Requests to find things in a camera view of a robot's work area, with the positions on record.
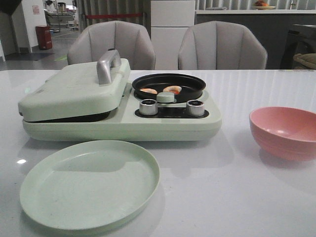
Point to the red barrier belt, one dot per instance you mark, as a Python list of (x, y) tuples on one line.
[(129, 15)]

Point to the left grey upholstered chair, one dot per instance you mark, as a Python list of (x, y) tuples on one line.
[(132, 41)]

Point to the fruit plate on counter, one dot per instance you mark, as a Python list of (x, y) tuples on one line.
[(262, 5)]

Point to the right silver control knob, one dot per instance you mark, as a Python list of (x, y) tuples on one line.
[(195, 108)]

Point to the white tall cabinet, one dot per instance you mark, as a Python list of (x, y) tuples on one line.
[(169, 22)]

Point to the grey upholstered chair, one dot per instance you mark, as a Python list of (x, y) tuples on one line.
[(218, 45), (132, 41)]

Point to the orange shrimp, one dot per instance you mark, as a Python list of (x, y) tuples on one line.
[(149, 90), (173, 89)]

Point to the dark grey counter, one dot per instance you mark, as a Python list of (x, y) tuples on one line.
[(275, 29)]

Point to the left silver control knob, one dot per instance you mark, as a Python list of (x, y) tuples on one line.
[(148, 107)]

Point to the mint green breakfast maker base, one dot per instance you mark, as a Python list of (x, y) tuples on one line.
[(123, 124)]

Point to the beige cushion at right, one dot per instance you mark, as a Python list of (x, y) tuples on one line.
[(308, 60)]

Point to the pink plastic bowl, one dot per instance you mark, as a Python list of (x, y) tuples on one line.
[(284, 132)]

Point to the right grey upholstered chair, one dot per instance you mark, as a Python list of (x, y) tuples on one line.
[(218, 45)]

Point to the red bin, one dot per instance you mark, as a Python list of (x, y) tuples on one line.
[(44, 37)]

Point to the silver control knob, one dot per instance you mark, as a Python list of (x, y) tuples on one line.
[(148, 107), (195, 108)]

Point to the black round frying pan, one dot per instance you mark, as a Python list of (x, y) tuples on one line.
[(191, 87)]

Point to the mint green round plate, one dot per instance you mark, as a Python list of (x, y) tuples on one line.
[(91, 185)]

